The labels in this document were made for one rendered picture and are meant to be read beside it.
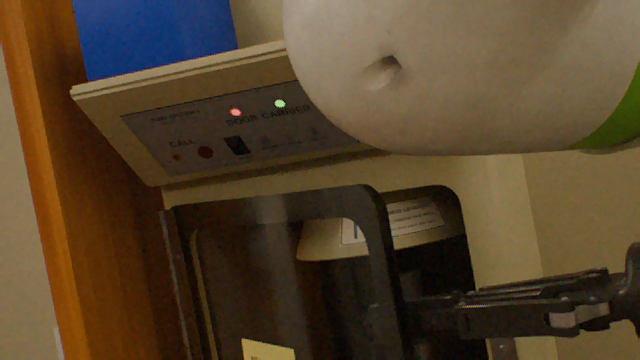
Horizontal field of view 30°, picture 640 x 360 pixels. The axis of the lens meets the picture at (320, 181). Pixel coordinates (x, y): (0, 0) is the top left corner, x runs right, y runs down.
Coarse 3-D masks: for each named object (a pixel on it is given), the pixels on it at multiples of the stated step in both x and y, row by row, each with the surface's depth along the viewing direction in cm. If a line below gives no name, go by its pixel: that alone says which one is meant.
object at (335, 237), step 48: (288, 192) 98; (336, 192) 92; (192, 240) 110; (240, 240) 104; (288, 240) 98; (336, 240) 93; (384, 240) 89; (192, 288) 112; (240, 288) 105; (288, 288) 100; (336, 288) 94; (384, 288) 90; (240, 336) 107; (288, 336) 101; (336, 336) 96; (384, 336) 91
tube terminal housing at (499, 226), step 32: (256, 0) 108; (256, 32) 108; (320, 160) 107; (352, 160) 106; (384, 160) 105; (416, 160) 104; (448, 160) 102; (480, 160) 101; (512, 160) 108; (192, 192) 113; (224, 192) 112; (256, 192) 110; (384, 192) 105; (480, 192) 102; (512, 192) 106; (480, 224) 102; (512, 224) 105; (480, 256) 102; (512, 256) 104; (544, 352) 108
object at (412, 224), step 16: (400, 192) 109; (416, 192) 110; (432, 192) 111; (448, 192) 112; (400, 208) 109; (416, 208) 109; (432, 208) 110; (448, 208) 111; (400, 224) 108; (416, 224) 108; (432, 224) 109; (448, 224) 110; (400, 240) 108; (416, 240) 108; (432, 240) 108
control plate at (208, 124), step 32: (224, 96) 100; (256, 96) 99; (288, 96) 99; (160, 128) 105; (192, 128) 104; (224, 128) 103; (256, 128) 103; (288, 128) 102; (320, 128) 101; (160, 160) 108; (192, 160) 107; (224, 160) 107; (256, 160) 106
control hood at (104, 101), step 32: (192, 64) 98; (224, 64) 97; (256, 64) 96; (288, 64) 96; (96, 96) 103; (128, 96) 102; (160, 96) 101; (192, 96) 101; (128, 128) 105; (128, 160) 109; (288, 160) 105
